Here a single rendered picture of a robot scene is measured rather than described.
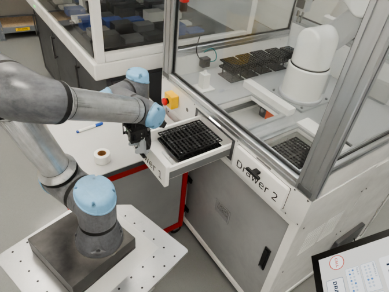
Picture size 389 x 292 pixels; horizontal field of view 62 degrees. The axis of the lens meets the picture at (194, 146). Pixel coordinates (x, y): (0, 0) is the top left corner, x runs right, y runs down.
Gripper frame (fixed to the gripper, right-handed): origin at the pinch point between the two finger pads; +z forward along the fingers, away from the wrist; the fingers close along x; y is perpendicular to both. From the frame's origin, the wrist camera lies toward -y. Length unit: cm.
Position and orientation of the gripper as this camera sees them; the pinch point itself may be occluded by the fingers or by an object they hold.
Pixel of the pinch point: (144, 150)
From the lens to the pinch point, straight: 131.7
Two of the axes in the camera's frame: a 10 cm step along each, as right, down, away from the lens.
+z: -0.9, 7.8, 6.3
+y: -8.2, 3.0, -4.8
